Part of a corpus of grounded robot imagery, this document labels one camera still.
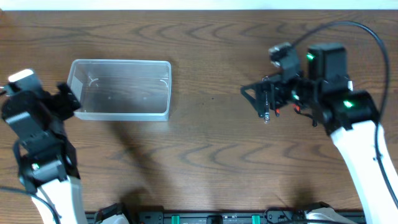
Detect clear plastic container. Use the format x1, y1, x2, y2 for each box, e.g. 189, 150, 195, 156
67, 59, 172, 121

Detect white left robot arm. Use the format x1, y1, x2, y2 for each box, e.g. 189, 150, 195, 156
1, 82, 87, 223

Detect red handled pliers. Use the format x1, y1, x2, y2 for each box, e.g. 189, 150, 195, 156
272, 105, 318, 128

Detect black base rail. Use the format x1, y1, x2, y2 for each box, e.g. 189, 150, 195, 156
86, 202, 366, 224

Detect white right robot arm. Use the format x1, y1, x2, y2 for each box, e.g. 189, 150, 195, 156
241, 42, 397, 223

